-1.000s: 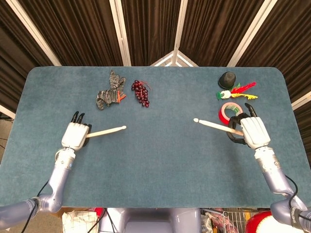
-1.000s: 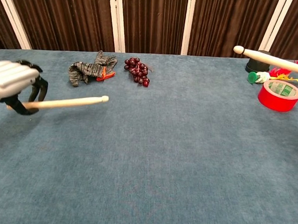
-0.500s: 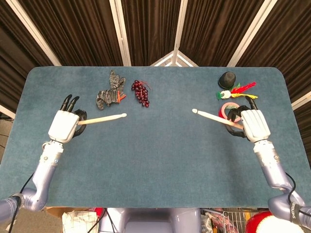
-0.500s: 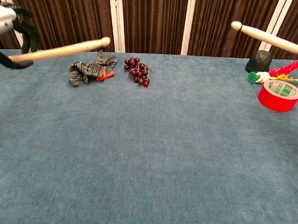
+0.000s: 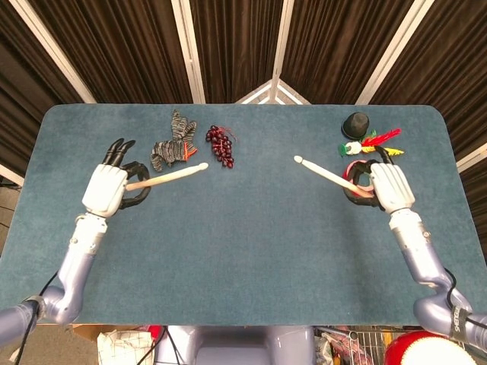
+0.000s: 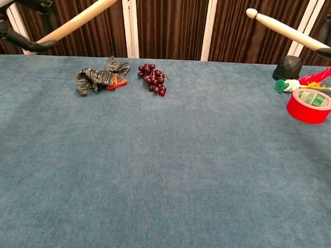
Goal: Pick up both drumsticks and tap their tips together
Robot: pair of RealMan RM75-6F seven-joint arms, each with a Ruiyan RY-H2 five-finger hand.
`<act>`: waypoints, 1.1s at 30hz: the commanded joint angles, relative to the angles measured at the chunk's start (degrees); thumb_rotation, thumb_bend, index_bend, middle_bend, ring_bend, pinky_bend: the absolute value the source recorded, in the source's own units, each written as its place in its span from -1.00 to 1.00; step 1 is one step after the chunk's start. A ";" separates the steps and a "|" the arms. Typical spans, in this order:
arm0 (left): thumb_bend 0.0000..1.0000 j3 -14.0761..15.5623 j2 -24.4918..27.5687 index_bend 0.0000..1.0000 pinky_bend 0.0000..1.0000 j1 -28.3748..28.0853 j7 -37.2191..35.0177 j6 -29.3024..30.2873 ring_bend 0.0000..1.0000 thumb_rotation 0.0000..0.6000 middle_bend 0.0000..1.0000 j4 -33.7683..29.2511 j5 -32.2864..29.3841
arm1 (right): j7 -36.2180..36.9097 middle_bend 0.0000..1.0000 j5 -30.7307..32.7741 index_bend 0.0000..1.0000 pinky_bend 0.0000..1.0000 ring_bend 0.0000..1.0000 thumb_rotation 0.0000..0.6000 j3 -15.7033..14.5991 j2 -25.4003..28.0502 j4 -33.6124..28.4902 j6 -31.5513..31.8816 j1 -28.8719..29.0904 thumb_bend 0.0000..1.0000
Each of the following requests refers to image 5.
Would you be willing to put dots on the red tape roll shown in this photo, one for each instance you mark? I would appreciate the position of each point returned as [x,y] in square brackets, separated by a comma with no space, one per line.
[354,164]

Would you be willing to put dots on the lavender robot torso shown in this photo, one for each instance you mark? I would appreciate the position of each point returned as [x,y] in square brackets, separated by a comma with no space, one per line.
[236,346]

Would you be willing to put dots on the red and white ball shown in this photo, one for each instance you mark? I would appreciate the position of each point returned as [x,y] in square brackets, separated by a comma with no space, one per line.
[411,342]

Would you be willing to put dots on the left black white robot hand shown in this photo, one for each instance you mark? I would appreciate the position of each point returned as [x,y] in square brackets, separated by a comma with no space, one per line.
[104,190]

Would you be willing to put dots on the small red round object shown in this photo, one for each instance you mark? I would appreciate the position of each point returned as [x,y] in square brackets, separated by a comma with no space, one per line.
[154,331]

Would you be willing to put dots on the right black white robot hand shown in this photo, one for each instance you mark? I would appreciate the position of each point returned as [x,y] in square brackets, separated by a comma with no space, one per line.
[392,186]

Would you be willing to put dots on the white partition frame rail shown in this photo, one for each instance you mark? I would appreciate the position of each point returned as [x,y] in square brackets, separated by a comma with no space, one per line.
[472,157]
[293,93]
[255,93]
[10,175]

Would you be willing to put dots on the right lavender robot arm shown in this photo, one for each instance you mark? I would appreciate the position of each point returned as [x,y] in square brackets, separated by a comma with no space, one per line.
[422,258]

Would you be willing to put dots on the colourful feather shuttlecock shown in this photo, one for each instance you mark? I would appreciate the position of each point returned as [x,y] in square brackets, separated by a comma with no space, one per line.
[354,148]

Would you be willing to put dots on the dark red grape bunch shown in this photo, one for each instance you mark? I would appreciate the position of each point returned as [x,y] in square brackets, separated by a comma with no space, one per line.
[222,146]

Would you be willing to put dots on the white partition frame post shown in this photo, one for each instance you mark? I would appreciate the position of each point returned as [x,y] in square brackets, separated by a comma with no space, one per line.
[49,45]
[188,49]
[283,38]
[394,49]

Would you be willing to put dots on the left lavender robot arm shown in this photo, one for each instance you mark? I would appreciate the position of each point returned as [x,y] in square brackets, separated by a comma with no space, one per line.
[78,266]

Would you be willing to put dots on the grey striped knit glove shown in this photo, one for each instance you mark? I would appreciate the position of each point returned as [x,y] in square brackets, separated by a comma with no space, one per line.
[180,127]
[167,152]

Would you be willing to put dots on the dark brown pleated curtain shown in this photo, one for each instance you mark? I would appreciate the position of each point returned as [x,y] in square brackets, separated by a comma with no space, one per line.
[236,45]

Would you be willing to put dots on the white paper scrap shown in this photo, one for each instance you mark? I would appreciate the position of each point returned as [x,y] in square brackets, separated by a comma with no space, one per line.
[16,353]

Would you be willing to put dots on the brown cardboard box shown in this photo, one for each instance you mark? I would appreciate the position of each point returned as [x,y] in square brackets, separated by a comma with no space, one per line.
[89,331]

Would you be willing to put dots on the blue felt table cover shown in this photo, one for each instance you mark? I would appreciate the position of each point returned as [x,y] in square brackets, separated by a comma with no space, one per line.
[243,266]

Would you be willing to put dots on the white checked cloth bag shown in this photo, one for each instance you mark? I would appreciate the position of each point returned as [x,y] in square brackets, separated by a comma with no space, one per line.
[121,348]

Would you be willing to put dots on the cream wooden drumstick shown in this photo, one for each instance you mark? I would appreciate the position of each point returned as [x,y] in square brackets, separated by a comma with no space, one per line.
[179,175]
[323,173]

